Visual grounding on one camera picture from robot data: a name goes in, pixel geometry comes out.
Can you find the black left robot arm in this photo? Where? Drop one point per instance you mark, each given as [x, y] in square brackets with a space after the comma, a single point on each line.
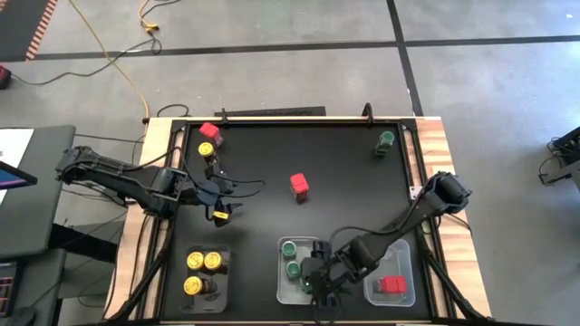
[113, 176]

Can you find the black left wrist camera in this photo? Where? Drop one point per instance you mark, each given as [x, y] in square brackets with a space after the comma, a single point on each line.
[214, 173]

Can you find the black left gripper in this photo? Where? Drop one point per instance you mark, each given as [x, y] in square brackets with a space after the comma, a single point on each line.
[208, 194]

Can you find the green lid jar dark label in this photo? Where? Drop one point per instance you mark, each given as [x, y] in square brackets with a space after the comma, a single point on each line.
[288, 248]

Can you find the green lid spice jar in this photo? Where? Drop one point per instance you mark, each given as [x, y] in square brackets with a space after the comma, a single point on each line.
[293, 269]
[386, 138]

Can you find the clear smoky plastic bin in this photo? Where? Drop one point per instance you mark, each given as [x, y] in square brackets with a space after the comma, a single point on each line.
[217, 303]

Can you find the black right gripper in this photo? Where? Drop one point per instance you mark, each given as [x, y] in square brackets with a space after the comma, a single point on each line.
[328, 274]

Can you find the long black bar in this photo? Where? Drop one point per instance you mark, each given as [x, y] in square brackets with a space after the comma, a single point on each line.
[272, 111]

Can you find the tablet with lit screen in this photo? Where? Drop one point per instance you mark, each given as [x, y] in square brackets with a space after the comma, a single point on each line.
[11, 179]

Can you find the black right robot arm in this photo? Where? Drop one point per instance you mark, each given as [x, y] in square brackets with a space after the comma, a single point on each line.
[394, 228]

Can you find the black mat orange striped edge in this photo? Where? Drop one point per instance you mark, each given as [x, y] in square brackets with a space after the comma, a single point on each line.
[18, 22]

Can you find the yellow lid black spice jar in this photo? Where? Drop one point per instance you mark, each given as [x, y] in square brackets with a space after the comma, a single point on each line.
[213, 260]
[195, 260]
[205, 148]
[193, 285]

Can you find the silver mounting bracket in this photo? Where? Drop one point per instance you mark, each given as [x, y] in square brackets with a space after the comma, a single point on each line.
[417, 192]

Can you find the black table mat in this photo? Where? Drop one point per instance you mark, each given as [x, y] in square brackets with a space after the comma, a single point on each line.
[335, 158]

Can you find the red floor device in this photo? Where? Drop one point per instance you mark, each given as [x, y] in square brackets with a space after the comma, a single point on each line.
[3, 77]

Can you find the black clamp post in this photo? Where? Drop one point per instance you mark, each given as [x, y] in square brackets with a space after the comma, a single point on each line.
[223, 115]
[368, 112]

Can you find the white paper sheet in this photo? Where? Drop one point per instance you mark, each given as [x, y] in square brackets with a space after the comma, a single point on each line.
[13, 145]

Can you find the red lid spice jar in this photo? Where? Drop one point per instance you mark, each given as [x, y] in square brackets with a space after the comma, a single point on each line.
[393, 285]
[209, 130]
[299, 185]

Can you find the lit keyboard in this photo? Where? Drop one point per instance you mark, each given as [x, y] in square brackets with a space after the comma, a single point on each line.
[5, 290]

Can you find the frosted white plastic bin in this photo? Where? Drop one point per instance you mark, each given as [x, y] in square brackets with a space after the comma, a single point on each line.
[290, 292]

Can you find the grey side table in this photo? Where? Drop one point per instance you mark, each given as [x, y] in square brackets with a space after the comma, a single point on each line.
[45, 204]

